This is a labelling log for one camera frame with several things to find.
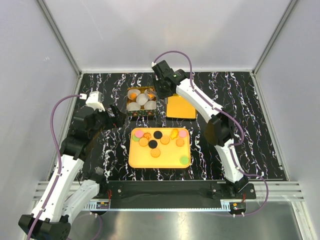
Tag orange shell cookie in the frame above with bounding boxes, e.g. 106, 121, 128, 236
175, 138, 185, 147

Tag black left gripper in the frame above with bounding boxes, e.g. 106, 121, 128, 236
89, 103, 127, 138

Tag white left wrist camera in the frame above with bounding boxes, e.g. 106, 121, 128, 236
79, 91, 106, 112

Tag pink sandwich cookie left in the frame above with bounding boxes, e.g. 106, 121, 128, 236
134, 130, 144, 138

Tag green sandwich cookie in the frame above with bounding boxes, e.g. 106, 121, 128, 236
179, 156, 190, 165
132, 135, 140, 142

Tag orange fish cookie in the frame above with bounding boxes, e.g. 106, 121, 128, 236
146, 91, 156, 100

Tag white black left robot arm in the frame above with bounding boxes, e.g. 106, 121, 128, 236
18, 104, 127, 240

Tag aluminium frame rail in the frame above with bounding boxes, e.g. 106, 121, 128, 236
34, 180, 304, 215

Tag pink sandwich cookie right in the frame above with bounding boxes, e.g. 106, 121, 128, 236
178, 129, 188, 138

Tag green christmas cookie tin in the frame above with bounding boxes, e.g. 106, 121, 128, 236
126, 86, 157, 117

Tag white paper cup back-left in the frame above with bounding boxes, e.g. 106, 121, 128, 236
127, 89, 141, 101

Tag white paper cup front-left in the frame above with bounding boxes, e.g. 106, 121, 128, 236
126, 102, 141, 112

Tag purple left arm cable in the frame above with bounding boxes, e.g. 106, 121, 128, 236
26, 94, 104, 240

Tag green sandwich cookie left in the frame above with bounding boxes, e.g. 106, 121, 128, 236
132, 135, 140, 142

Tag orange swirl cookie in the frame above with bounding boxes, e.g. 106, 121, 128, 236
130, 92, 137, 100

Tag white paper cup front-right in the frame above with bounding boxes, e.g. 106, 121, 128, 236
143, 100, 157, 111

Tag tan round biscuit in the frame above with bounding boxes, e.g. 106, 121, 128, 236
150, 148, 161, 158
160, 135, 170, 145
139, 137, 149, 147

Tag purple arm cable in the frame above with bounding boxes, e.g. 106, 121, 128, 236
152, 50, 270, 218
26, 94, 104, 240

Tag pink sandwich cookie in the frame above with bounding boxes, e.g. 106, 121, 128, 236
134, 130, 144, 138
178, 129, 188, 138

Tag green sandwich cookie right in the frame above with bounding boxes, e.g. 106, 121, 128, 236
179, 156, 190, 165

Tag yellow chick cookie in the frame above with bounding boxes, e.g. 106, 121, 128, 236
169, 128, 179, 140

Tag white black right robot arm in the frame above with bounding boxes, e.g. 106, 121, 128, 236
151, 60, 249, 199

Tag white paper cup back-right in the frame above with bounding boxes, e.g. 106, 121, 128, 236
144, 89, 156, 100

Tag yellow plastic tray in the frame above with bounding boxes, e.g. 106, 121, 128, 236
128, 127, 191, 169

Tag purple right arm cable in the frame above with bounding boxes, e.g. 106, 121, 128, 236
152, 50, 270, 218

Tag gold tin lid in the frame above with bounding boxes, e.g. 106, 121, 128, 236
166, 95, 197, 120

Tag orange flower cookie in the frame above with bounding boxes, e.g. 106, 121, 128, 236
143, 132, 152, 140

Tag white paper cup centre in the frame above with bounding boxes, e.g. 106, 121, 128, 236
135, 93, 149, 106

